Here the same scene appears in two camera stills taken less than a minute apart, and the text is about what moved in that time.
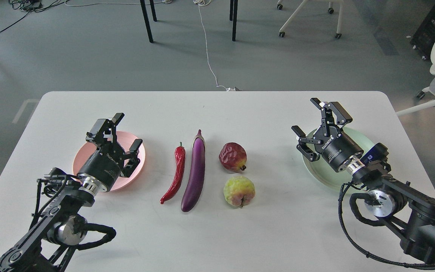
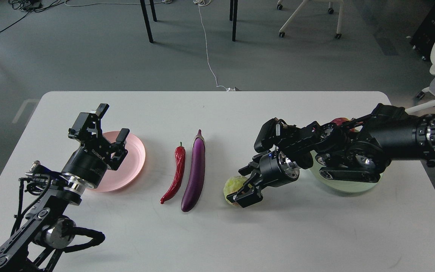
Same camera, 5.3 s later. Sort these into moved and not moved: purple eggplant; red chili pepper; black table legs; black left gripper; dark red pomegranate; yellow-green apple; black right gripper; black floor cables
Moved: black left gripper; dark red pomegranate; black right gripper
Not moved: purple eggplant; black table legs; red chili pepper; yellow-green apple; black floor cables
